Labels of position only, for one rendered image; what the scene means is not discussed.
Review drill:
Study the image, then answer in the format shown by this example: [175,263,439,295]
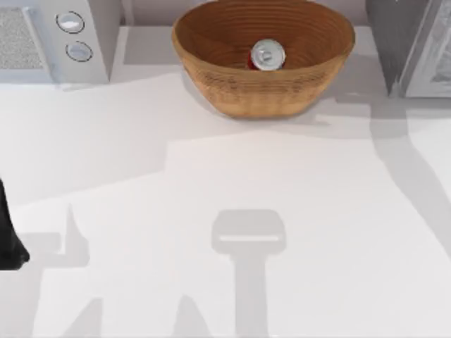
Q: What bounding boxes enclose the brown woven basket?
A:
[171,0,356,119]

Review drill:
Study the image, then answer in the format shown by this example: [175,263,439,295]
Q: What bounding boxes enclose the red and white can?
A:
[247,39,287,72]

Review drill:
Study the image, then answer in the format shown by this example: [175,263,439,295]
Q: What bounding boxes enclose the microwave knob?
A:
[55,10,86,35]
[65,40,94,63]

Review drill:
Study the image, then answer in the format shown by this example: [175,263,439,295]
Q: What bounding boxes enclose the pale microwave oven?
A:
[0,0,125,85]

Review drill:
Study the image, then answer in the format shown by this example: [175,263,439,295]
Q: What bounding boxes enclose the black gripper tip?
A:
[0,178,31,272]

